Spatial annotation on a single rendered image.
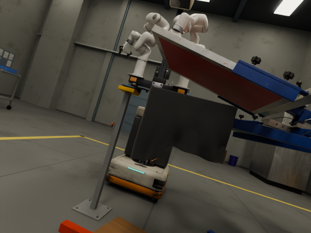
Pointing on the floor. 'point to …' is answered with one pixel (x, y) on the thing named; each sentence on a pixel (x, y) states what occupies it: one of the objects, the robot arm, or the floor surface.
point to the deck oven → (281, 162)
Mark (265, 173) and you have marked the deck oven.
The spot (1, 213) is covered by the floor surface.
